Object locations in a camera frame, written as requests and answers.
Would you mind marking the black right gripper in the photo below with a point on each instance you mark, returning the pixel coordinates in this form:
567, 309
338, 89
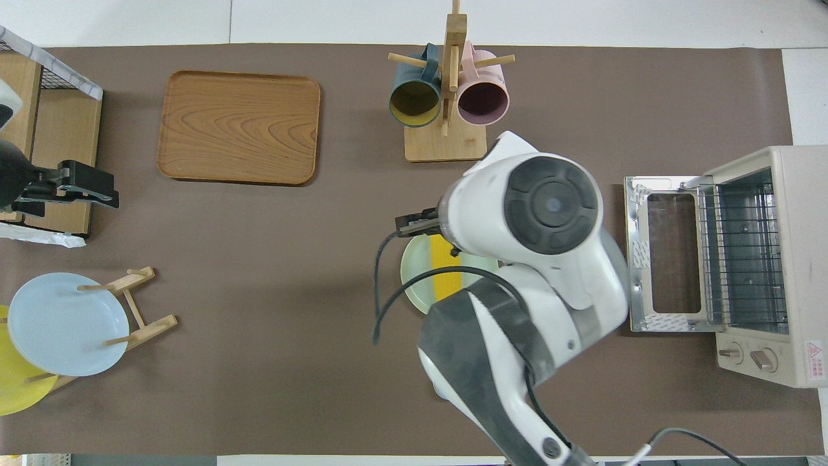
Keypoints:
420, 221

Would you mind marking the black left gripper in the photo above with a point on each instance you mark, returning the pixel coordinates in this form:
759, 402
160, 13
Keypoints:
87, 176

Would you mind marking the pale green plate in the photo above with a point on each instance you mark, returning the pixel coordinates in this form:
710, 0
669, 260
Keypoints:
417, 272

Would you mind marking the yellow corn cob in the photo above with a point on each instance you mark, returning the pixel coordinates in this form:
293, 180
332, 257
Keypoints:
446, 285

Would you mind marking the toaster oven glass door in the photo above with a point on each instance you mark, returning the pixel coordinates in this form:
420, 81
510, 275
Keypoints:
637, 259

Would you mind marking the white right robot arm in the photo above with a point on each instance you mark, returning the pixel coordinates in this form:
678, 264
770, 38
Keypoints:
550, 259

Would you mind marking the beige oven knob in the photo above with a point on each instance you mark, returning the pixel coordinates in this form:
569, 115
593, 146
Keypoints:
764, 360
731, 353

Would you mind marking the beige toaster oven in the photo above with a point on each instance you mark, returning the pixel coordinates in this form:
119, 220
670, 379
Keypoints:
802, 259

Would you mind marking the white checkered cloth liner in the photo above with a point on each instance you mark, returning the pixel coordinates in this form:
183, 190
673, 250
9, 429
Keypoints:
39, 236

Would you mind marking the wooden mug tree stand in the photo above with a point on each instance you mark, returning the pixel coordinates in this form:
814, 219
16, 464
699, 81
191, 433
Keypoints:
446, 144

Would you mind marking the dark teal mug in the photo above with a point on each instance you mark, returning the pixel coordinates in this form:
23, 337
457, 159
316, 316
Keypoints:
414, 103

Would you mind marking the light blue plate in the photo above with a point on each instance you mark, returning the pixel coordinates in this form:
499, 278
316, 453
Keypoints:
65, 323

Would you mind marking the wooden plate rack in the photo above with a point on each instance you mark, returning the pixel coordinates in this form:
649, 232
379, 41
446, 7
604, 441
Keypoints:
145, 323

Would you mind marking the pink mug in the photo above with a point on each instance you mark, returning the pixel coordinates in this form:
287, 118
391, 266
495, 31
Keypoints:
482, 100

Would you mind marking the brown wooden tray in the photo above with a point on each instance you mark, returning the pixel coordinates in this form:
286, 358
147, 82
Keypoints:
239, 126

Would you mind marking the brown table mat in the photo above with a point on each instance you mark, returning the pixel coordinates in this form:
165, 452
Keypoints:
259, 291

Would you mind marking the yellow plate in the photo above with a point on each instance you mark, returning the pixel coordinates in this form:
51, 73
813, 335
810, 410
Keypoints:
16, 388

